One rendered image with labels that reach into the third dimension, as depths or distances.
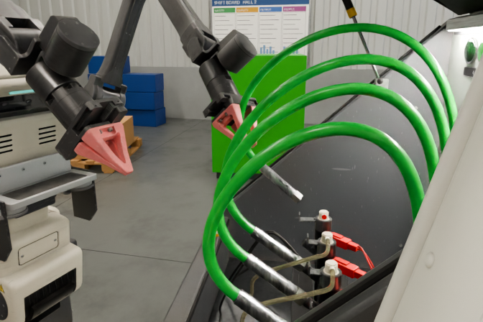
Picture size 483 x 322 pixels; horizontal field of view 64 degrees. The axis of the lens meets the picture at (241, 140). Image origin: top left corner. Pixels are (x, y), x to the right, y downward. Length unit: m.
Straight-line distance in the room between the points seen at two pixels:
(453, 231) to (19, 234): 1.11
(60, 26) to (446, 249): 0.51
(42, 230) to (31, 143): 0.25
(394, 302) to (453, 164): 0.11
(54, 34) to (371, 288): 0.48
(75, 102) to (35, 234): 0.69
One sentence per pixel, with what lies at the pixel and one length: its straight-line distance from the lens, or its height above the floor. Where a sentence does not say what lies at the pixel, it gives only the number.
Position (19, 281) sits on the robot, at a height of 0.80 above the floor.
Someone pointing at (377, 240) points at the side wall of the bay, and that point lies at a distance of 1.07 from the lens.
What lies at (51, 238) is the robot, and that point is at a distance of 1.26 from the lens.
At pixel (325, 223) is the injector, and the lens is 0.67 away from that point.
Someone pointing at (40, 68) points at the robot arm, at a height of 1.36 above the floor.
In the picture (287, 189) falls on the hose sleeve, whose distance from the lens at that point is 0.74.
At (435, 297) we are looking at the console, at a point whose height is 1.25.
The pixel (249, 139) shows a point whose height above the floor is 1.28.
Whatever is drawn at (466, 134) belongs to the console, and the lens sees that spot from 0.28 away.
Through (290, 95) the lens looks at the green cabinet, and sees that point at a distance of 3.89.
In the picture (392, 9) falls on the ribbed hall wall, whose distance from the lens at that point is 7.16.
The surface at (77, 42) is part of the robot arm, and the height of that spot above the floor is 1.39.
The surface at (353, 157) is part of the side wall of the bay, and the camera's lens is 0.98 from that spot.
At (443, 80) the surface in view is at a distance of 0.66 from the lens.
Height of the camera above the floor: 1.39
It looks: 14 degrees down
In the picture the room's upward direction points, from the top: straight up
